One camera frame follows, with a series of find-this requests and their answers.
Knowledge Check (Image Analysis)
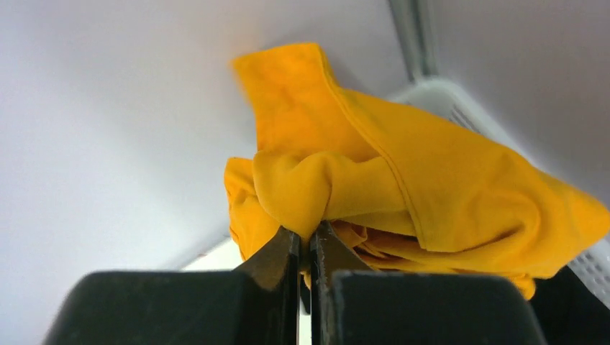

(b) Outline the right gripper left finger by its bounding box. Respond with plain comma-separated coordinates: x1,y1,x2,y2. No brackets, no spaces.
45,228,301,344

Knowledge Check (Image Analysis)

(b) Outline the black t-shirt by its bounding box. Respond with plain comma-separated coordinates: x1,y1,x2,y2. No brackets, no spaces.
529,267,609,345

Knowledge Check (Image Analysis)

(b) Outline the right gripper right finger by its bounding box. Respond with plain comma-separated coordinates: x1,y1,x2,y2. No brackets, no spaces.
310,221,546,344

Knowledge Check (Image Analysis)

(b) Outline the white plastic basket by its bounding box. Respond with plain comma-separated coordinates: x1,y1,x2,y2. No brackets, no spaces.
386,79,609,307

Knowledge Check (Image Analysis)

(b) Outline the yellow t-shirt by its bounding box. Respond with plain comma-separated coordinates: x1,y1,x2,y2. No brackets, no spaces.
224,43,609,299

